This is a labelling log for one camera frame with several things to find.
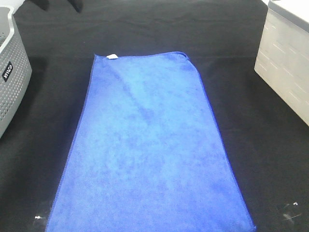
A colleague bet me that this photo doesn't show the right clear tape strip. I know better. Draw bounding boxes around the right clear tape strip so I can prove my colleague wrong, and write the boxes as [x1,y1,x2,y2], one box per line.
[276,202,302,227]

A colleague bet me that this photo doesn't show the blue microfibre towel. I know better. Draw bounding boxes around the blue microfibre towel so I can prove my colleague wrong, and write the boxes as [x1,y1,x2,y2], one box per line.
[46,52,256,232]

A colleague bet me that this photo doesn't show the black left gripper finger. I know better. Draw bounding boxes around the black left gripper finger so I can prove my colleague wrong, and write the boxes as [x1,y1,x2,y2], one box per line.
[68,0,83,13]
[30,0,49,11]

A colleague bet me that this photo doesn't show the beige box with grey lid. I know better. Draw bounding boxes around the beige box with grey lid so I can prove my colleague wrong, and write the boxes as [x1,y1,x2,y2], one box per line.
[254,0,309,124]

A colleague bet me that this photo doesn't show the grey perforated laundry basket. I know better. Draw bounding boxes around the grey perforated laundry basket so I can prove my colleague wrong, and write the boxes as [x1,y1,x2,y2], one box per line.
[0,5,32,135]

